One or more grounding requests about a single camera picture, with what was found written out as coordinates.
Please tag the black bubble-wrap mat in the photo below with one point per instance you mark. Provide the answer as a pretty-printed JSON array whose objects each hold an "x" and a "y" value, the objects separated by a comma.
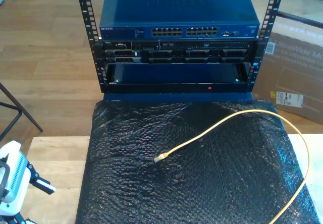
[{"x": 176, "y": 171}]

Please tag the black rack shelf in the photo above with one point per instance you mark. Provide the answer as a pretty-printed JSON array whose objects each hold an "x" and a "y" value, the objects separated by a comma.
[{"x": 176, "y": 75}]

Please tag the black rack server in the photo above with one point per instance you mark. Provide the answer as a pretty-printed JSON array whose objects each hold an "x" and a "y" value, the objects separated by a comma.
[{"x": 176, "y": 52}]

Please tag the brown cardboard monitor box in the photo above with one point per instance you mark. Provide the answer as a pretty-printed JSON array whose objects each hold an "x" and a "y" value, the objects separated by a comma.
[{"x": 297, "y": 77}]

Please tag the black metal stool frame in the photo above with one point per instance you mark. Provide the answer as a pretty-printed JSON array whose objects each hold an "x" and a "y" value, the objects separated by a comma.
[{"x": 25, "y": 112}]

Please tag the black perforated rack post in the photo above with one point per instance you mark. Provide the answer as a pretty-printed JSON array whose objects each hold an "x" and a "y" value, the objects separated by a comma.
[
  {"x": 87, "y": 12},
  {"x": 271, "y": 12}
]

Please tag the blue rack base plate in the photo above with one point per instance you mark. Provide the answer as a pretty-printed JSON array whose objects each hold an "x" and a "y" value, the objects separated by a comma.
[{"x": 176, "y": 97}]

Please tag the blue network switch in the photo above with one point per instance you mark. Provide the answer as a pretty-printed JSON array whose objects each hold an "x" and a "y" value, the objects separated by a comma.
[{"x": 176, "y": 4}]

